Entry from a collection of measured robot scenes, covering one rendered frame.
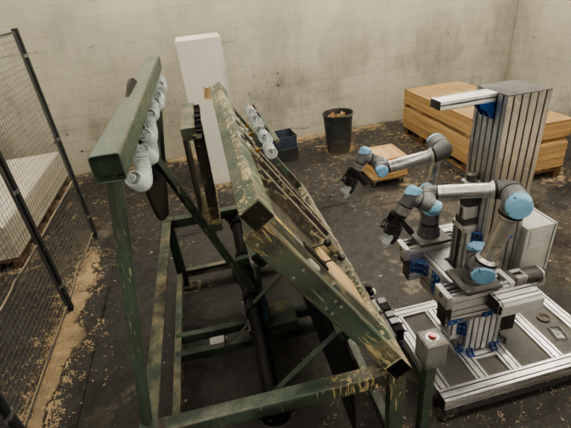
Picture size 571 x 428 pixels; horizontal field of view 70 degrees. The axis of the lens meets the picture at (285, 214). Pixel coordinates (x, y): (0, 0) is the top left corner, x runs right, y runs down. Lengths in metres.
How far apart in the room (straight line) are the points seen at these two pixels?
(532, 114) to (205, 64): 4.33
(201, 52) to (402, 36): 3.82
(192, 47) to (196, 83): 0.46
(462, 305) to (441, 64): 6.54
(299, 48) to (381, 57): 1.54
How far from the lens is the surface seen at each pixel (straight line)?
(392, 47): 8.10
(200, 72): 5.88
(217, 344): 3.37
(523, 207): 2.16
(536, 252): 2.93
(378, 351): 2.19
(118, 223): 1.54
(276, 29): 7.37
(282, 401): 2.27
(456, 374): 3.18
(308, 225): 2.50
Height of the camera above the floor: 2.63
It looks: 30 degrees down
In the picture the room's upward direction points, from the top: 6 degrees counter-clockwise
